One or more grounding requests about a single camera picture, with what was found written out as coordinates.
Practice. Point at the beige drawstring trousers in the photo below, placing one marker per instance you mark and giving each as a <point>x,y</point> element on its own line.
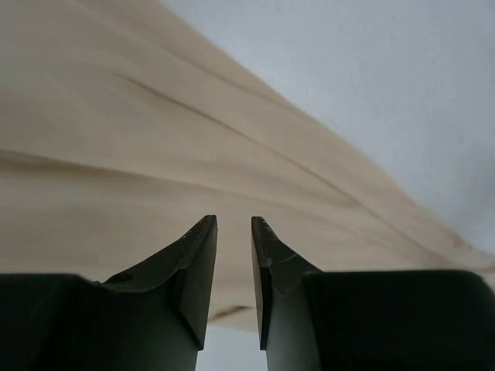
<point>122,126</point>

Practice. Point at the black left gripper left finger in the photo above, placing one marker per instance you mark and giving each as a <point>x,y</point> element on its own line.
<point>152,316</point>

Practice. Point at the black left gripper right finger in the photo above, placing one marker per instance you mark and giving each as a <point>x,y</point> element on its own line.
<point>310,319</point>

